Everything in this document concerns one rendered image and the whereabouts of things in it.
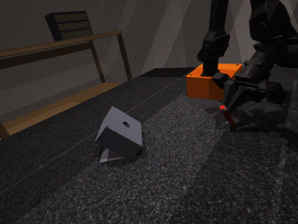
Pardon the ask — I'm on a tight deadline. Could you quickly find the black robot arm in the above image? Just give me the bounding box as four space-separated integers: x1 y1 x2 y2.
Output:
197 0 298 77

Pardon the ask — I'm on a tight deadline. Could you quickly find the red peg with white band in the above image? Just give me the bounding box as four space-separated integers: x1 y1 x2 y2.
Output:
220 105 235 126

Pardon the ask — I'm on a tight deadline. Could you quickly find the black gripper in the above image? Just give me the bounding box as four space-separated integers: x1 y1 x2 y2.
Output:
212 57 287 113

